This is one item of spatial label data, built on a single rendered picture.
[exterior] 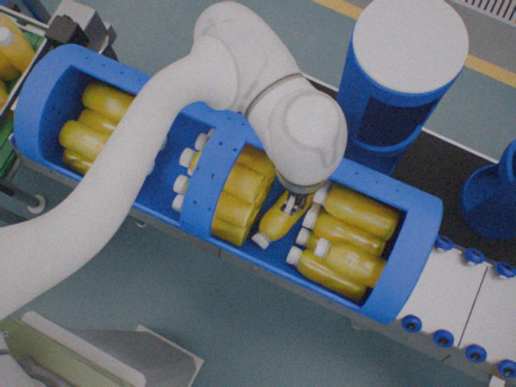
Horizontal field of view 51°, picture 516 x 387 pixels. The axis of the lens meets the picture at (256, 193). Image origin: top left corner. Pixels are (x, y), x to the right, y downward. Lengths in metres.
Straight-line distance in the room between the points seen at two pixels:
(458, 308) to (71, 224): 1.00
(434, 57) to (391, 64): 0.10
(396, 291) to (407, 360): 1.25
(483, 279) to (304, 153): 0.81
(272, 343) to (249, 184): 1.21
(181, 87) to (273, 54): 0.14
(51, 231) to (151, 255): 1.77
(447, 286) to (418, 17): 0.65
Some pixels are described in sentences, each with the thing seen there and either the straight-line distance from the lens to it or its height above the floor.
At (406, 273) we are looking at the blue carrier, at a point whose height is 1.22.
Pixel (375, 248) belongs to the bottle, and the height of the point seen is 1.09.
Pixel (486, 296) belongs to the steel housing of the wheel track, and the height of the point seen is 0.93.
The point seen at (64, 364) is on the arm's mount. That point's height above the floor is 1.06.
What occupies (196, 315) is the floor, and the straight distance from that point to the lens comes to 2.25.
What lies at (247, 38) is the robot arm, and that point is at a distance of 0.75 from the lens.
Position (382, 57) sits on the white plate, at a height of 1.04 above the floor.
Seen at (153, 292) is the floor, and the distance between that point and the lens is 2.29.
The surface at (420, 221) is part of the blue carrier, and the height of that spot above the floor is 1.23.
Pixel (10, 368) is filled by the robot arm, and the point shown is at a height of 1.22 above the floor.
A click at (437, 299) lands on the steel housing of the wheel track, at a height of 0.93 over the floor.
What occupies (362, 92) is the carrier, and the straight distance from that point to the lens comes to 1.43.
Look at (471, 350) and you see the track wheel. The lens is 1.32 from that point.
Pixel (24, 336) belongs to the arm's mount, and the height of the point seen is 1.05.
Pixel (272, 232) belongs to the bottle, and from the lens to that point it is 1.21.
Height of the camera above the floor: 2.23
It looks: 75 degrees down
